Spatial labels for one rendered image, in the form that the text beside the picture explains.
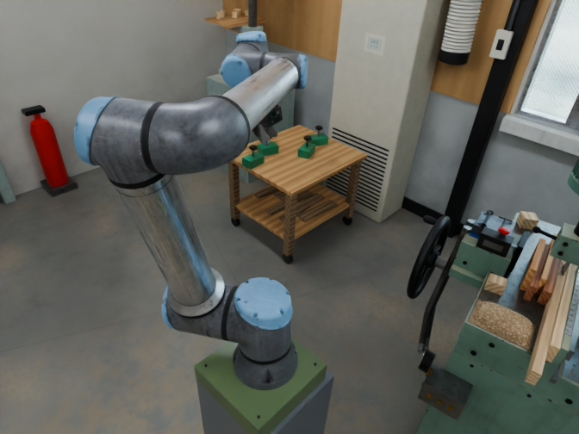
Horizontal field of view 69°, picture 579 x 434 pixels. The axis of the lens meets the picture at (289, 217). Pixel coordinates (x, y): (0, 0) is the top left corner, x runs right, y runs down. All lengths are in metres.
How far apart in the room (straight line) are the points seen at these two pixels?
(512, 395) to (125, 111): 1.19
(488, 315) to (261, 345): 0.57
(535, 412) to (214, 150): 1.10
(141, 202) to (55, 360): 1.56
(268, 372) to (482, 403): 0.63
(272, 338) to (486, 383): 0.62
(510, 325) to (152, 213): 0.85
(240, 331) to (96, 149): 0.60
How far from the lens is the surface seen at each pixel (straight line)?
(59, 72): 3.34
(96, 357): 2.22
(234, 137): 0.71
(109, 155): 0.73
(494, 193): 2.82
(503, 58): 2.49
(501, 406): 1.43
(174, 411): 1.98
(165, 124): 0.68
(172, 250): 0.91
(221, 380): 1.29
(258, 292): 1.12
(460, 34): 2.48
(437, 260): 1.42
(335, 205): 2.70
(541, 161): 2.67
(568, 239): 1.27
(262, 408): 1.24
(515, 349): 1.16
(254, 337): 1.13
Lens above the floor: 1.70
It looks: 36 degrees down
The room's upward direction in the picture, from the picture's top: 3 degrees clockwise
